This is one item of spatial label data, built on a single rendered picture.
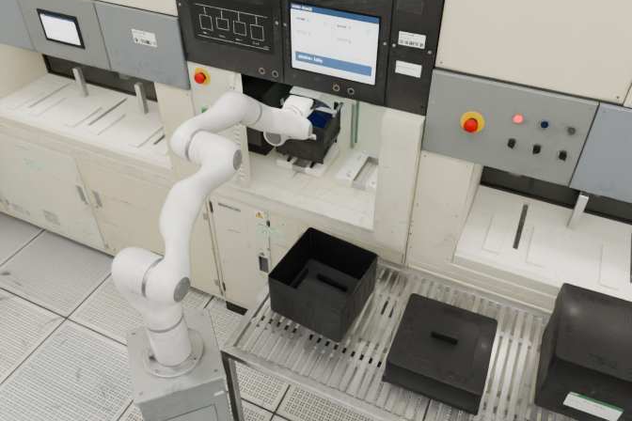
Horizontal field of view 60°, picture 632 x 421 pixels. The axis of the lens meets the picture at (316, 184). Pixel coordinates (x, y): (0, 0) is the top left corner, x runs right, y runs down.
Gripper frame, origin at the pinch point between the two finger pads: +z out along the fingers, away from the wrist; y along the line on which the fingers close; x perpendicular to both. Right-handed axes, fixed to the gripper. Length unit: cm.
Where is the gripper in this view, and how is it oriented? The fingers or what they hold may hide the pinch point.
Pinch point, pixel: (307, 95)
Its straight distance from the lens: 219.1
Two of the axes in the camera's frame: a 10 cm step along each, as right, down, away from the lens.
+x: 0.0, -7.7, -6.3
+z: 3.7, -5.9, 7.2
